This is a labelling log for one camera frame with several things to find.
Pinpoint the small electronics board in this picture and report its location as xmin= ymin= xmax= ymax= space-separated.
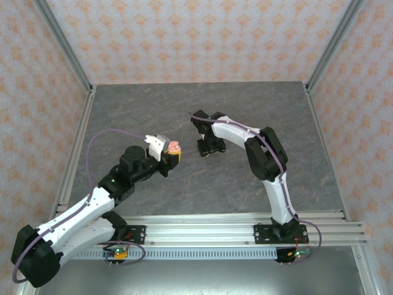
xmin=287 ymin=248 xmax=313 ymax=259
xmin=103 ymin=245 xmax=130 ymax=262

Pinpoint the grey metal panel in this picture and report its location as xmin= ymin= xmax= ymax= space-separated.
xmin=33 ymin=259 xmax=369 ymax=295

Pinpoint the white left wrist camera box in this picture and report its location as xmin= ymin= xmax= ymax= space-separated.
xmin=144 ymin=133 xmax=172 ymax=163

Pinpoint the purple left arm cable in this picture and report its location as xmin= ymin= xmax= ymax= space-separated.
xmin=11 ymin=128 xmax=148 ymax=283

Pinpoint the aluminium table side rail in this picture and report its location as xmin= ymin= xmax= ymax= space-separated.
xmin=303 ymin=83 xmax=351 ymax=221
xmin=48 ymin=85 xmax=98 ymax=222

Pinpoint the aluminium base rail beam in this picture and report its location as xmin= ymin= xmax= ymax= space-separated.
xmin=32 ymin=211 xmax=369 ymax=248

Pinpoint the grey slotted cable duct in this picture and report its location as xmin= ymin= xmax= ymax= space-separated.
xmin=45 ymin=248 xmax=279 ymax=261

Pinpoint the aluminium frame post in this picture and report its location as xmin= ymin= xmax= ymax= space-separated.
xmin=305 ymin=0 xmax=367 ymax=95
xmin=32 ymin=0 xmax=96 ymax=95

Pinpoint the aluminium lower frame rail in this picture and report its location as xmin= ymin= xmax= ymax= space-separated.
xmin=15 ymin=283 xmax=37 ymax=295
xmin=352 ymin=245 xmax=382 ymax=295

